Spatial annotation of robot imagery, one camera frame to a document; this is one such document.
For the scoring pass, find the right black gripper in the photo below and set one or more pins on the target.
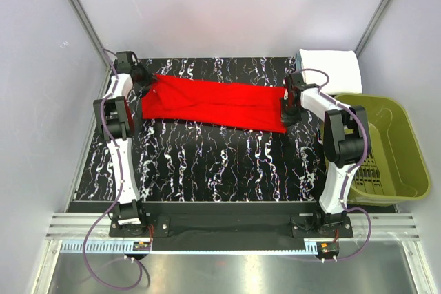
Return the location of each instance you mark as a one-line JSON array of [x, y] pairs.
[[287, 120]]

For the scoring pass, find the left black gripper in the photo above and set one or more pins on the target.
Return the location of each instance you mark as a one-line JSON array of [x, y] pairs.
[[149, 77]]

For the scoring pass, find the red t-shirt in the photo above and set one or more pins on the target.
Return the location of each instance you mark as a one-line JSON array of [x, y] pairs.
[[234, 105]]

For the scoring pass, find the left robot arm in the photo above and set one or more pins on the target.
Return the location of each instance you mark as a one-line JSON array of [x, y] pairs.
[[116, 127]]

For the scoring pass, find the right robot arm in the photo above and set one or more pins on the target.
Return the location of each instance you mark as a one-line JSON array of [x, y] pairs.
[[345, 142]]

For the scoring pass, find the light blue folded t-shirt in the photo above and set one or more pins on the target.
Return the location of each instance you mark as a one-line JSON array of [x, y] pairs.
[[298, 61]]

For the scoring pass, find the white folded t-shirt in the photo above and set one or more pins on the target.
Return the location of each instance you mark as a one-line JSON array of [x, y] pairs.
[[342, 67]]

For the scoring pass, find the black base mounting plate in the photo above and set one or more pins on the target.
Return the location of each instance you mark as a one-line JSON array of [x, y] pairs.
[[167, 219]]

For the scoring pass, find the olive green plastic basket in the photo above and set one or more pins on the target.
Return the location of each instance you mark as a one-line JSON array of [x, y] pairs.
[[394, 170]]

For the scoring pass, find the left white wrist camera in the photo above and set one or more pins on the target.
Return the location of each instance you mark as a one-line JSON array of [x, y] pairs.
[[126, 61]]

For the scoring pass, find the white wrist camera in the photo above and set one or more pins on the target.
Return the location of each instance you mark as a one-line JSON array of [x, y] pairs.
[[296, 82], [126, 61]]

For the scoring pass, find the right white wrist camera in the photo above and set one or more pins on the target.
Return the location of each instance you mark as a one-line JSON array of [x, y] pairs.
[[296, 82]]

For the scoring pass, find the left aluminium corner post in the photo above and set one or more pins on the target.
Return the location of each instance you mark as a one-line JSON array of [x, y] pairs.
[[86, 23]]

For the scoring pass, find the aluminium corner post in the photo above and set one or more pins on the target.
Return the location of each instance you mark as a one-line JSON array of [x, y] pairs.
[[372, 26], [86, 23]]

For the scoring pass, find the aluminium frame rail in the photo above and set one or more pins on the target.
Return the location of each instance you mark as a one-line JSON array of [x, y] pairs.
[[384, 226]]

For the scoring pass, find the right aluminium corner post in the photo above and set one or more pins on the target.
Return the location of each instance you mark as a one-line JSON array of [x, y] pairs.
[[372, 26]]

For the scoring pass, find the white slotted cable duct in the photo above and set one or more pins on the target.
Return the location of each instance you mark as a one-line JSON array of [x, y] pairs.
[[291, 247]]

